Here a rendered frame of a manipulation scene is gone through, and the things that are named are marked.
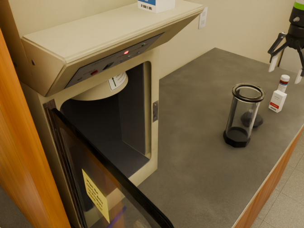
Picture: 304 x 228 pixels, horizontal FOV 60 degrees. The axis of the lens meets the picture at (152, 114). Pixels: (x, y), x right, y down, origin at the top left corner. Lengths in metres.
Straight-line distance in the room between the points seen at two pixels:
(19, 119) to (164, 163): 0.66
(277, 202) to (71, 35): 1.96
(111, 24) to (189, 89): 0.95
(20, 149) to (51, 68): 0.12
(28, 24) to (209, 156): 0.76
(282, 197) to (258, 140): 1.15
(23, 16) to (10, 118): 0.15
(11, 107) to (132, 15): 0.25
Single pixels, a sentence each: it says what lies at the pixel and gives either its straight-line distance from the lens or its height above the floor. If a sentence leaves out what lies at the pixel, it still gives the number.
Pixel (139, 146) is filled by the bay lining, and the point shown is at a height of 1.04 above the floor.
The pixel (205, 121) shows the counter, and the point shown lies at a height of 0.94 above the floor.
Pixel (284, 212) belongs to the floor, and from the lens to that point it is 2.16.
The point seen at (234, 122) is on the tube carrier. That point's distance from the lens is 1.00.
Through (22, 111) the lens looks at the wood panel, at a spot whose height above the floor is 1.45.
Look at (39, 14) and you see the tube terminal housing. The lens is 0.45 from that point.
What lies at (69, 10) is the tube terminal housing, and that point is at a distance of 0.48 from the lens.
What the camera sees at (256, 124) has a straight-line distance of 1.15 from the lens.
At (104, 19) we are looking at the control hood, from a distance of 0.48.
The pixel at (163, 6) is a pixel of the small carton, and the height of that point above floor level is 1.52.
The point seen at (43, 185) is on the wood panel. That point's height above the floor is 1.31.
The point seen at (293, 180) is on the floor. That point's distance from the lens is 2.38.
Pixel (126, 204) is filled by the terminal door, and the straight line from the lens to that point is 0.36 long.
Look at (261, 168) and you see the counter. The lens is 1.02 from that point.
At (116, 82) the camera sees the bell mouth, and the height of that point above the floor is 1.34.
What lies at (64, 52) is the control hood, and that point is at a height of 1.51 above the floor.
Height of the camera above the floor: 1.65
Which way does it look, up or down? 38 degrees down
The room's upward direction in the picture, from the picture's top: straight up
